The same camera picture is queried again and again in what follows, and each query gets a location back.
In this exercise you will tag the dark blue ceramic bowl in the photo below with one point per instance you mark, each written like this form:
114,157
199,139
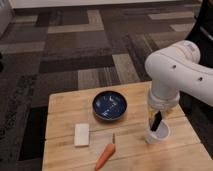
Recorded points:
109,105

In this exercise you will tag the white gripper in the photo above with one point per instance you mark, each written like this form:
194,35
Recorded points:
159,103

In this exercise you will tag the orange carrot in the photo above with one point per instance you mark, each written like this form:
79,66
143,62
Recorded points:
106,154

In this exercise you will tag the white sponge block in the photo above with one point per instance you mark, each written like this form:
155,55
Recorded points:
81,135

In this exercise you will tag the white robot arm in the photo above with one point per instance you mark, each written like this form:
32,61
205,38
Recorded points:
173,69

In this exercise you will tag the white ceramic cup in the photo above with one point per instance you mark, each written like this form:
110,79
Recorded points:
161,134

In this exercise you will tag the black chair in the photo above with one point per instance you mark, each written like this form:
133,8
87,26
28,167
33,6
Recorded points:
202,33

